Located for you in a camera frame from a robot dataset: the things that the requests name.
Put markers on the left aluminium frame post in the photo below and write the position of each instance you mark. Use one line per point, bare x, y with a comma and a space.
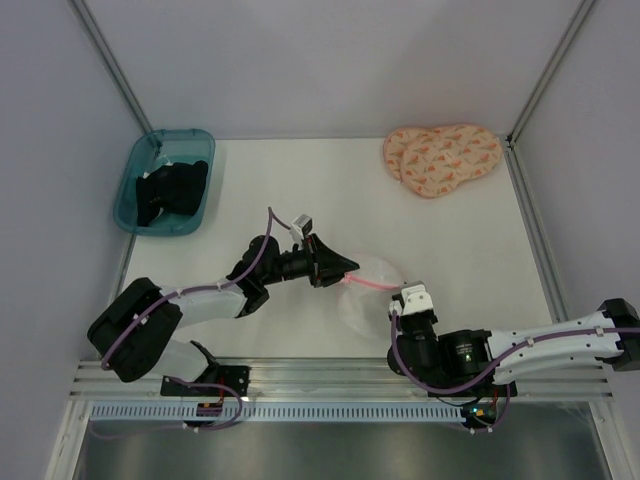
100, 44

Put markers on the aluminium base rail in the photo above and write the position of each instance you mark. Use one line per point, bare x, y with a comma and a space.
341, 379

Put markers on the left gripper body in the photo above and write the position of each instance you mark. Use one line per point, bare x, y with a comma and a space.
302, 263

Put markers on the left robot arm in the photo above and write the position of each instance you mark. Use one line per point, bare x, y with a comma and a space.
134, 335

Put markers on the white mesh laundry bag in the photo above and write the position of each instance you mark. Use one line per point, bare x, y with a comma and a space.
364, 296

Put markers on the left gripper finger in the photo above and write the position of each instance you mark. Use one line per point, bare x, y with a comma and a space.
330, 261
331, 277

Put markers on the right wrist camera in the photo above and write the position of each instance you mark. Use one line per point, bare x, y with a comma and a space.
411, 299

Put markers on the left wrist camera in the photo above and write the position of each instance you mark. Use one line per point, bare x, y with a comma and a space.
300, 228

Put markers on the black garment in bin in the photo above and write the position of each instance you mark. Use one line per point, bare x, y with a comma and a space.
176, 189

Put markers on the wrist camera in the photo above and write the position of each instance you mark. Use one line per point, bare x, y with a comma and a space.
300, 228
411, 299

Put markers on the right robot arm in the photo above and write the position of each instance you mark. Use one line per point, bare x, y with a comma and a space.
471, 362

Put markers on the floral padded laundry bag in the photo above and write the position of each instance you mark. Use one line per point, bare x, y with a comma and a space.
434, 161

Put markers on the white slotted cable duct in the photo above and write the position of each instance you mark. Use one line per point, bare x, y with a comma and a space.
278, 411

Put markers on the right aluminium frame post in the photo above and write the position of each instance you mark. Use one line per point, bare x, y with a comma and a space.
570, 35

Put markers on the aluminium frame post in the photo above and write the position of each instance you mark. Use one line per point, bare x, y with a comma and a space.
100, 44
570, 35

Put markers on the teal plastic bin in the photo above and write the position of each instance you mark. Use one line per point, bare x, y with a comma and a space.
150, 152

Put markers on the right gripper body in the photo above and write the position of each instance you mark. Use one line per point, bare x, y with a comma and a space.
414, 331

